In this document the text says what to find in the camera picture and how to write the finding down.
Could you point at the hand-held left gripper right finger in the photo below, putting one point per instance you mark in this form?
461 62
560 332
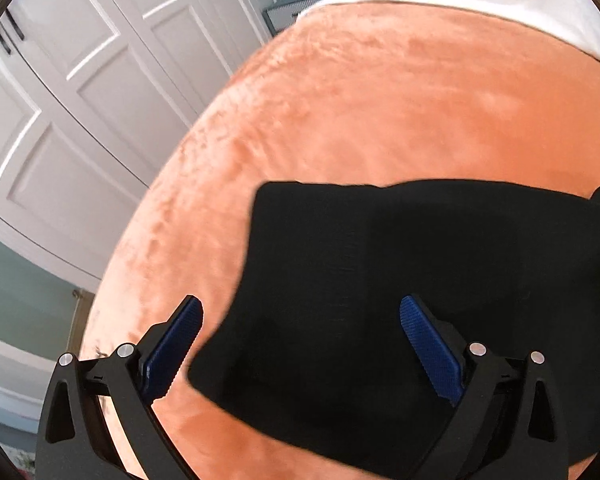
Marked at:
430 342

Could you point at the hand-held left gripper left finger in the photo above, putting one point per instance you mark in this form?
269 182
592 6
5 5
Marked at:
172 347

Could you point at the white wardrobe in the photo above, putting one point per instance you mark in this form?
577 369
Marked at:
80 110

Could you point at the black pants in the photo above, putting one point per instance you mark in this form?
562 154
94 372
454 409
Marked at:
360 305

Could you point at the grey ribbed cabinet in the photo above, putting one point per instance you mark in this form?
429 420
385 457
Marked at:
280 15

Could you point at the orange plush blanket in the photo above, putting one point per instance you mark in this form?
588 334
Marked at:
380 110

